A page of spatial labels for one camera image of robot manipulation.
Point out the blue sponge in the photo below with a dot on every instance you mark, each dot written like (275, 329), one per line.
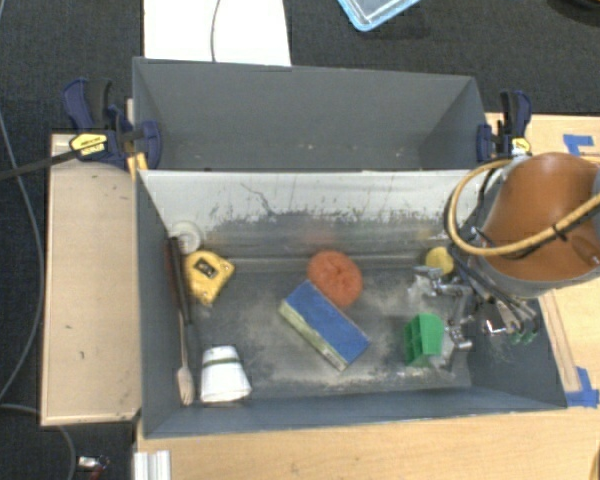
(327, 325)

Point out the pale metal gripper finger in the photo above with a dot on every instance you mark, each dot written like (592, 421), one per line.
(457, 340)
(437, 283)

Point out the white cup with green band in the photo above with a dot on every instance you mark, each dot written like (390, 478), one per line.
(225, 375)

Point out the yellow tape measure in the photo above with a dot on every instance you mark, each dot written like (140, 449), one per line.
(205, 275)

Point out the pale wood board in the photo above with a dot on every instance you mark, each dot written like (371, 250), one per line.
(90, 288)

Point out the orange round scrubber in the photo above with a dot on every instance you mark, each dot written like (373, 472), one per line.
(335, 275)

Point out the white round roll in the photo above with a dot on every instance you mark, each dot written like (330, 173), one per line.
(187, 235)

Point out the grey metal bin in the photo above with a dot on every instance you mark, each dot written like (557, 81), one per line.
(290, 118)

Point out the green plastic block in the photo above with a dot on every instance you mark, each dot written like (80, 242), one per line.
(422, 340)

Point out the yellow ball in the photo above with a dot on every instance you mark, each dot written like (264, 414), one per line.
(439, 260)

